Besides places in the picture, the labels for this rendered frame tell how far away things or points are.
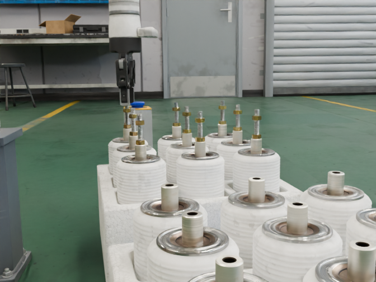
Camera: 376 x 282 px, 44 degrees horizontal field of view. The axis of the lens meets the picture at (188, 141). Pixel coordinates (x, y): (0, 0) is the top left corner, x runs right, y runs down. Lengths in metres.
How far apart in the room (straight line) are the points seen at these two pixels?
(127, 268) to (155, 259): 0.14
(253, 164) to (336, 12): 5.45
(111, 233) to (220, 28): 5.22
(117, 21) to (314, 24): 5.21
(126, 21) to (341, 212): 0.66
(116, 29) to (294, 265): 0.74
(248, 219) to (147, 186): 0.32
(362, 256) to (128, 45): 0.79
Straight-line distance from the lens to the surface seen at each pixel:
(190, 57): 5.90
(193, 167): 0.88
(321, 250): 0.50
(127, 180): 0.87
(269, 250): 0.50
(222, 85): 5.95
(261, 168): 0.92
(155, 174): 0.87
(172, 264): 0.46
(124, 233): 0.86
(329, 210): 0.64
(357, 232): 0.57
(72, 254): 1.14
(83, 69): 5.94
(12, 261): 1.04
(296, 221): 0.52
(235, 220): 0.60
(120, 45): 1.08
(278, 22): 6.06
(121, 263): 0.62
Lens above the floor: 0.43
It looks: 9 degrees down
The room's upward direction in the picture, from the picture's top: 1 degrees counter-clockwise
